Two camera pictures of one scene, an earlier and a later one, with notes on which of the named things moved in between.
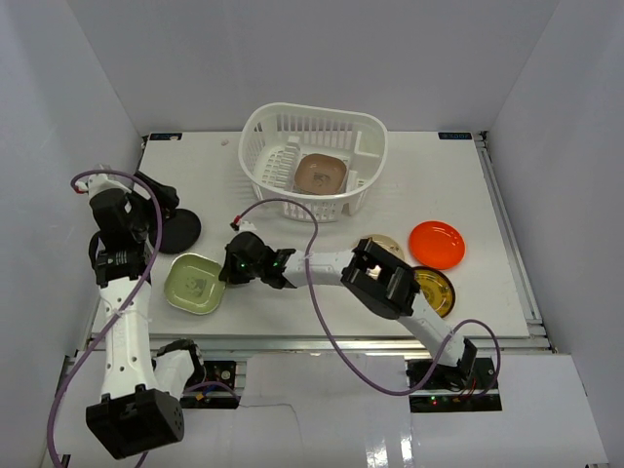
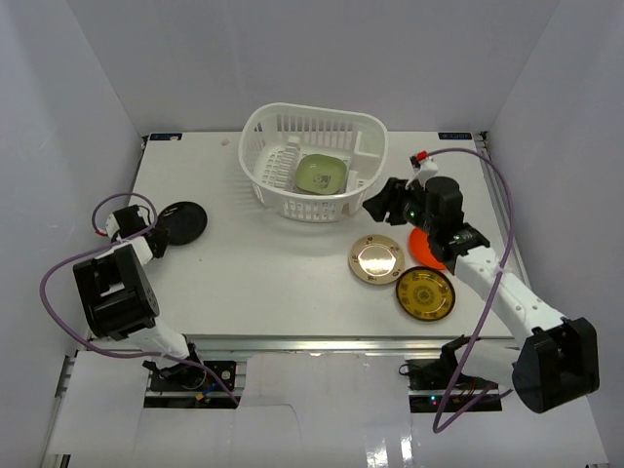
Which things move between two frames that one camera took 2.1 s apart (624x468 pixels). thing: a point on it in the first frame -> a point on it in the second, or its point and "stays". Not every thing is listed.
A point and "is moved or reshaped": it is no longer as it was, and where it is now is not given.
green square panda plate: [194, 283] -> [321, 174]
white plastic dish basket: [327, 157] stays
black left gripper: [159, 196] -> [159, 239]
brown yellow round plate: [437, 289] stays
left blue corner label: [166, 136] stays
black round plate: [178, 232] is moved or reshaped
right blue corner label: [454, 136] stays
